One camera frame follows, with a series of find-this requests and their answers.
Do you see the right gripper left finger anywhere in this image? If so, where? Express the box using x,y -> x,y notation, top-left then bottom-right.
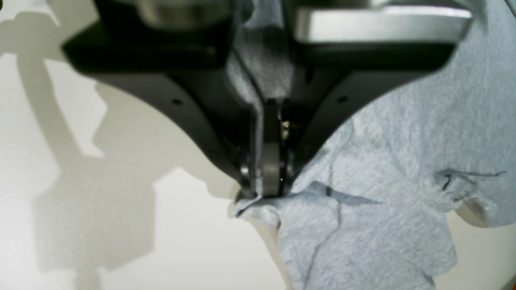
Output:
62,0 -> 257,199

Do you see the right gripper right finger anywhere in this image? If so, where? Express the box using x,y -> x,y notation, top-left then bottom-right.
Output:
262,0 -> 473,198

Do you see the grey T-shirt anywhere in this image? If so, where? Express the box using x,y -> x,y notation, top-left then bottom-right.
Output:
235,0 -> 515,290

